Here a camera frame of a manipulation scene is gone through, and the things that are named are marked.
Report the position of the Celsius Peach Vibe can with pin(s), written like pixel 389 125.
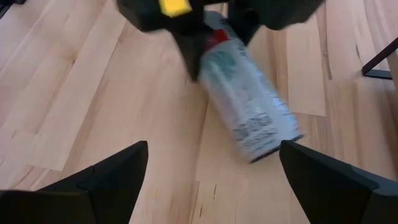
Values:
pixel 248 102

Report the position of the black aluminium table frame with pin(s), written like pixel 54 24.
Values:
pixel 4 9

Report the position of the wooden shelf black metal frame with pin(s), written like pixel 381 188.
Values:
pixel 377 74

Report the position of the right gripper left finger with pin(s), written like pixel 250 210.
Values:
pixel 109 193

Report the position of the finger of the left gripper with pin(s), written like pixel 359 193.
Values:
pixel 192 49
pixel 244 29

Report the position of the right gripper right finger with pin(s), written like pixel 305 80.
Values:
pixel 326 193

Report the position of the yellow tape tag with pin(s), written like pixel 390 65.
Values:
pixel 175 7

